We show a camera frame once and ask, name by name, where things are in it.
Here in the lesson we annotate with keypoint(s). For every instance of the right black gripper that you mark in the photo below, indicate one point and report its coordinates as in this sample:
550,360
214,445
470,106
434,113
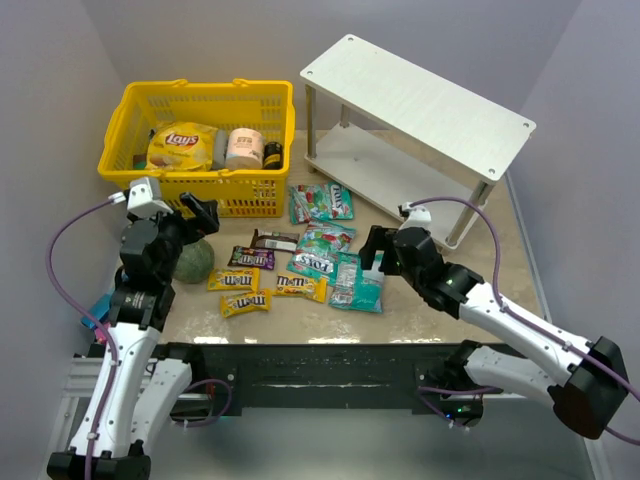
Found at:
388,251

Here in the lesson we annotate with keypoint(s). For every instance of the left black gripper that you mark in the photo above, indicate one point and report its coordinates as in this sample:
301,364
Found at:
185,222

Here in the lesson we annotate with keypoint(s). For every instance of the teal candy bag back side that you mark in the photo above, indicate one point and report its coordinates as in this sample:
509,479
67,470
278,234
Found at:
355,288

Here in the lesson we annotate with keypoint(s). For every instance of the Fox's mint blossom candy bag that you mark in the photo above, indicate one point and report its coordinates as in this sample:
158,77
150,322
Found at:
317,253

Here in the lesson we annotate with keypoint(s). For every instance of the yellow m&m's bag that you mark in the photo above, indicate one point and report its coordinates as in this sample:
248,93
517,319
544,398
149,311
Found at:
234,280
248,302
290,285

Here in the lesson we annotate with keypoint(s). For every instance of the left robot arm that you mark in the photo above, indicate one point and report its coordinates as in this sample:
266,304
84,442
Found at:
114,440

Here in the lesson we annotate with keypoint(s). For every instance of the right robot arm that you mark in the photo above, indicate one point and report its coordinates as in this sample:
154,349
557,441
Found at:
584,382

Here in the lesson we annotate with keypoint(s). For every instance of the white two-tier shelf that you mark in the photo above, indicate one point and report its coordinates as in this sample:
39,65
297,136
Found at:
452,123

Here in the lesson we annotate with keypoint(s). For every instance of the green round melon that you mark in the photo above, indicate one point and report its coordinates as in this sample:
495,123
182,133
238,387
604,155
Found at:
195,263

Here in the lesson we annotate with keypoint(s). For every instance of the yellow plastic shopping basket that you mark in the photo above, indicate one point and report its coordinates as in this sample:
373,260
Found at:
264,105

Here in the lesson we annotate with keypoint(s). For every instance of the purple M&M's bag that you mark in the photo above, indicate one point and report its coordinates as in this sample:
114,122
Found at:
252,258

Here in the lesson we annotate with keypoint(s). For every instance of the yellow Lays chips bag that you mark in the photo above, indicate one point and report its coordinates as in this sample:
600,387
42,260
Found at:
181,147

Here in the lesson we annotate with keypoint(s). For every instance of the pink cylindrical container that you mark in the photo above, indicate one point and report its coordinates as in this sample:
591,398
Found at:
245,150

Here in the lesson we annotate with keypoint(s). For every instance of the grey pouch in basket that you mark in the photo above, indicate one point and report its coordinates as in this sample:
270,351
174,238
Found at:
219,150

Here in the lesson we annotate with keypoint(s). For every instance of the brown chocolate bar wrapper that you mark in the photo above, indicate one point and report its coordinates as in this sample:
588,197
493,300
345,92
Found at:
276,241

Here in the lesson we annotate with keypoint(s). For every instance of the black and yellow can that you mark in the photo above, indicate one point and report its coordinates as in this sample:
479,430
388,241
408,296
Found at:
272,156

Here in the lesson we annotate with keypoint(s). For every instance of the blue box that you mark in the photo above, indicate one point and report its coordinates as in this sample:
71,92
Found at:
99,311

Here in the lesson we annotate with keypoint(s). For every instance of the pink box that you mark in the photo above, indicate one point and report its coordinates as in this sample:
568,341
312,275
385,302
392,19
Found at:
100,337

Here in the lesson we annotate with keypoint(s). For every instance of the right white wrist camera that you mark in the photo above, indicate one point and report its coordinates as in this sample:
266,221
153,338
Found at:
414,216

